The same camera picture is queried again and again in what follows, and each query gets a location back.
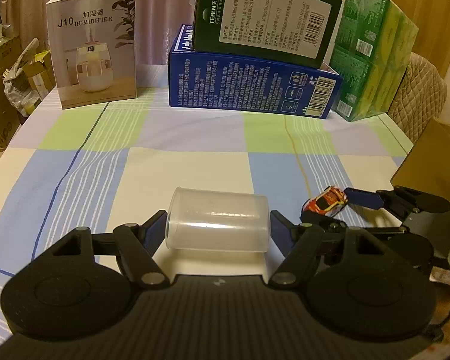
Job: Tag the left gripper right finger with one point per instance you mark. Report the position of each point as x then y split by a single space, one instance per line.
300 246

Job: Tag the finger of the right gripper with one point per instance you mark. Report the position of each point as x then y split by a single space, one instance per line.
328 224
367 199

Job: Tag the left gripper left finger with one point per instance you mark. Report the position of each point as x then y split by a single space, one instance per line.
136 246

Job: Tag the red toy car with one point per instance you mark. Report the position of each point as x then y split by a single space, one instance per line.
329 203

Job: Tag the clear plastic cup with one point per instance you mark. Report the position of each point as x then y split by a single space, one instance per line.
213 221

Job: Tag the open cardboard box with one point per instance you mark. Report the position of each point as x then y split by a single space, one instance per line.
427 168

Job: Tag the checkered bed sheet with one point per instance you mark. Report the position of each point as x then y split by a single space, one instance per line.
104 165

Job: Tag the quilted beige chair cover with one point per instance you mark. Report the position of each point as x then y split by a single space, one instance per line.
420 97

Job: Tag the green tissue pack bundle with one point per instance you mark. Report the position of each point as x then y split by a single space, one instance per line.
371 53

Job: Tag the blue carton box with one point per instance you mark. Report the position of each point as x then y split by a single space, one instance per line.
238 83

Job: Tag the stacked cardboard boxes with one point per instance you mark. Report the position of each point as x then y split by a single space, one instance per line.
26 78

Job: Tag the dark green carton box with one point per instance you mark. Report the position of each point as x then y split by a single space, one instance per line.
288 31

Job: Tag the white humidifier box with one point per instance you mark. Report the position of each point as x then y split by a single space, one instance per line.
92 45

